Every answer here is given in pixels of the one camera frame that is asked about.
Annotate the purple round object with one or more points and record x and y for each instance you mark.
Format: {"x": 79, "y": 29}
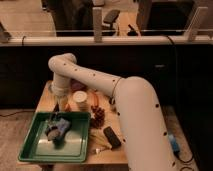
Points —
{"x": 77, "y": 86}

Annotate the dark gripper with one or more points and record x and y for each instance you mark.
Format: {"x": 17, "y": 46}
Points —
{"x": 60, "y": 104}

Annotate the white cylindrical cup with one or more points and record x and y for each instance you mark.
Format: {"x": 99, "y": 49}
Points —
{"x": 80, "y": 98}

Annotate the blue device on floor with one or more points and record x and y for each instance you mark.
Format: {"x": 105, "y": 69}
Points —
{"x": 174, "y": 144}

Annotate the black rectangular block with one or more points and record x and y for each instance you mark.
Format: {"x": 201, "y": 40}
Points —
{"x": 112, "y": 137}

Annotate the white horizontal rail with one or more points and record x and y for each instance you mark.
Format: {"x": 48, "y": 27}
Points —
{"x": 106, "y": 41}

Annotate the brown pine cone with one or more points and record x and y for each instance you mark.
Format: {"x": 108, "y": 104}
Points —
{"x": 99, "y": 116}

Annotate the green plastic tray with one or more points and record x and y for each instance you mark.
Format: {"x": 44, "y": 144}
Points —
{"x": 72, "y": 148}

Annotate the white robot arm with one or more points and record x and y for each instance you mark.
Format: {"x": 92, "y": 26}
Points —
{"x": 146, "y": 140}

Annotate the straw whisk broom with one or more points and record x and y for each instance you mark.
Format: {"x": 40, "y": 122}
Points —
{"x": 99, "y": 138}

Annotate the wooden table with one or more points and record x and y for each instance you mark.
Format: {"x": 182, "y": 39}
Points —
{"x": 116, "y": 156}

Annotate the orange carrot toy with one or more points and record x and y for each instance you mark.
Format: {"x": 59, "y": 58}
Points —
{"x": 96, "y": 99}

